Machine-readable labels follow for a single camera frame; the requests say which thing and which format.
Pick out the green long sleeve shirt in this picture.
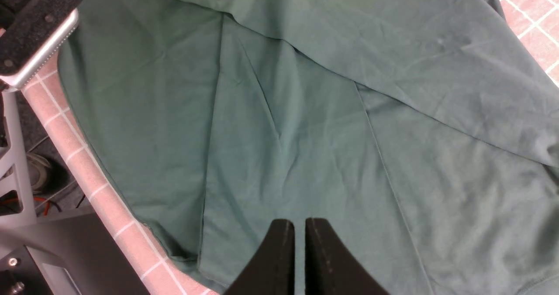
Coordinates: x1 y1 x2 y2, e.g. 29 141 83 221
58 0 559 295

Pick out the black textured mounting block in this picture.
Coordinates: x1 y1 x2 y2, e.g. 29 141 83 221
0 0 82 91

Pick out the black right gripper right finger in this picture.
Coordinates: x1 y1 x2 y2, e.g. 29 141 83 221
305 218 388 295

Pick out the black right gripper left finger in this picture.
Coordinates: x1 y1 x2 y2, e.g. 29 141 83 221
225 219 295 295

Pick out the pink checkered tablecloth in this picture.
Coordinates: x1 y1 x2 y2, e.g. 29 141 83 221
21 0 559 295

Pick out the silver black robot base frame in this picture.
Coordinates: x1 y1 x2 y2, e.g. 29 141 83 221
0 91 148 295

